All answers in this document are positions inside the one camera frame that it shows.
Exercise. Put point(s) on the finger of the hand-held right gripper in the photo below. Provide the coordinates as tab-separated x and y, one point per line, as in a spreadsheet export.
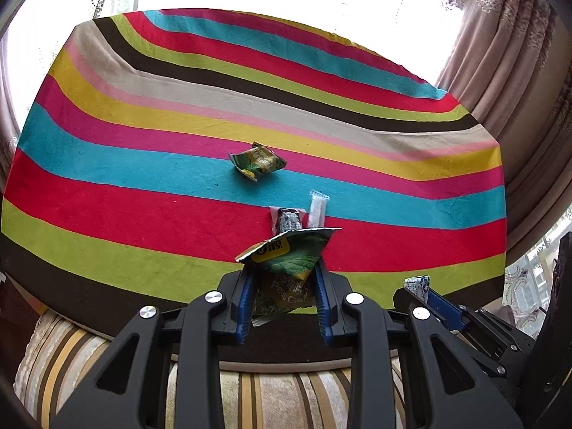
444	308
409	297

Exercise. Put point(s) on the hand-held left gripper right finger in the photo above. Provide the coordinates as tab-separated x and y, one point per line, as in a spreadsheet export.
325	313

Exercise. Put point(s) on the rainbow striped tablecloth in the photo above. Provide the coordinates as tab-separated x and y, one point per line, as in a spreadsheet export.
178	98

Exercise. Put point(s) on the patterned beige drape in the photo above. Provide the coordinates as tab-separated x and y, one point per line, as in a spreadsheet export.
505	53

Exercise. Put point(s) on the white blue candy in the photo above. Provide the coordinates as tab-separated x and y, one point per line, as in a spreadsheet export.
418	285

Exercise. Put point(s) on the beige striped sofa cushion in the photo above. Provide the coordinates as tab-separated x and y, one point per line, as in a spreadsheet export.
277	397

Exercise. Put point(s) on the clear plastic wrapper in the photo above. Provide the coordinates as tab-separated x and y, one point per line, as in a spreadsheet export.
318	210

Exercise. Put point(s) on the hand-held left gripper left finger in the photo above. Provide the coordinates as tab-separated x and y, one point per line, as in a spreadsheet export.
243	308

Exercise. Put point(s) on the green pea snack packet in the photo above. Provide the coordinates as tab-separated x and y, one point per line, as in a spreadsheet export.
257	161
286	263

